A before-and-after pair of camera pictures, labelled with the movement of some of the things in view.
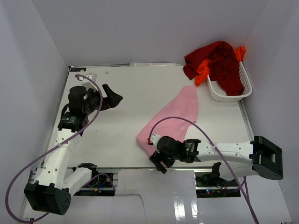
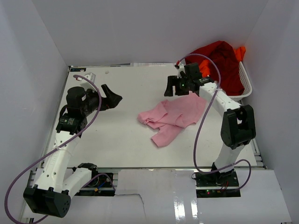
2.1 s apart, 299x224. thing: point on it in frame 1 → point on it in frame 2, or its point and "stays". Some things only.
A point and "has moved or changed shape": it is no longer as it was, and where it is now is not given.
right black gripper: [157, 157] → [168, 92]
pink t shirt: [184, 105] has moved or changed shape
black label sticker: [78, 69] stays
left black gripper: [113, 99] stays
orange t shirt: [203, 69] stays
